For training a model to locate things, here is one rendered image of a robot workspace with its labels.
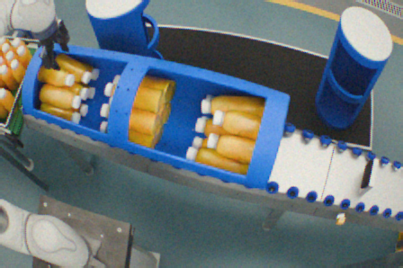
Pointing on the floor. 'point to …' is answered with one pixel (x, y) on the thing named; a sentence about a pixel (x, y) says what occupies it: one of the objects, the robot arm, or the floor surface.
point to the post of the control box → (22, 169)
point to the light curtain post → (380, 262)
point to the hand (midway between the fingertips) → (59, 56)
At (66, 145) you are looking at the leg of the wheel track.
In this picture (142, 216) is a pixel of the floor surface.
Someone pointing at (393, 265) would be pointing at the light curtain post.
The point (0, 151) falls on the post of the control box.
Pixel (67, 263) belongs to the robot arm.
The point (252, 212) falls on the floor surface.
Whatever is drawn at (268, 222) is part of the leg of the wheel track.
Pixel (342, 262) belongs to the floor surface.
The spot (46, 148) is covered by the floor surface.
